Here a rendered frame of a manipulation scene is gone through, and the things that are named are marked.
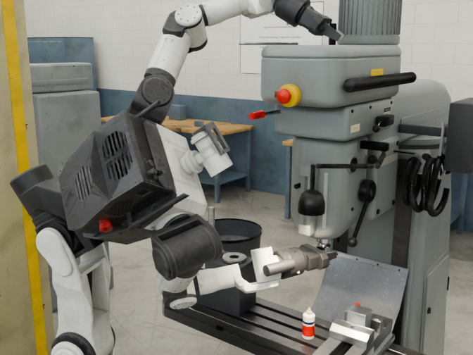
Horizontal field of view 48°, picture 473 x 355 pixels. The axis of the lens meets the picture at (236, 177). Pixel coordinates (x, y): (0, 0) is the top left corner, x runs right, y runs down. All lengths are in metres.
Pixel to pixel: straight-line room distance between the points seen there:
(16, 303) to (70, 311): 1.47
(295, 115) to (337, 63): 0.23
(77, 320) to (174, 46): 0.83
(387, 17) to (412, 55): 4.22
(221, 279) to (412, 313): 0.86
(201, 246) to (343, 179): 0.51
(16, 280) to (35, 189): 1.55
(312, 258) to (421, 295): 0.62
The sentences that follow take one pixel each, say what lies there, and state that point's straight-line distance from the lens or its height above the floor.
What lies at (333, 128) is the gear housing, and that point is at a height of 1.67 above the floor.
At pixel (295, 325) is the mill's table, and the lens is 1.94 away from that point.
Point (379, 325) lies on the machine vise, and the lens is 1.79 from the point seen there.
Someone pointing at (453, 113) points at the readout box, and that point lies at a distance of 1.71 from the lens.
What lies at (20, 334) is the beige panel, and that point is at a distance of 3.18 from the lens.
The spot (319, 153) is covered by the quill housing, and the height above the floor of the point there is 1.58.
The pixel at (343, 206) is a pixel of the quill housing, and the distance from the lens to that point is 1.60.
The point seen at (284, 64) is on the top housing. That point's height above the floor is 1.84.
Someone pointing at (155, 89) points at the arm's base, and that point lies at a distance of 1.43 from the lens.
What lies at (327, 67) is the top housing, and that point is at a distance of 1.39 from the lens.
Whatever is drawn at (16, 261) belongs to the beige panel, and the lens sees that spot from 3.02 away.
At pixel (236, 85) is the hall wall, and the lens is 7.11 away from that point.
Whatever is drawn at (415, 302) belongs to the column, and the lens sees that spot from 2.14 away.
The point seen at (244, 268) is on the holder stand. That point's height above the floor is 1.12.
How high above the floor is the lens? 1.89
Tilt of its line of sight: 14 degrees down
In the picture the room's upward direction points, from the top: straight up
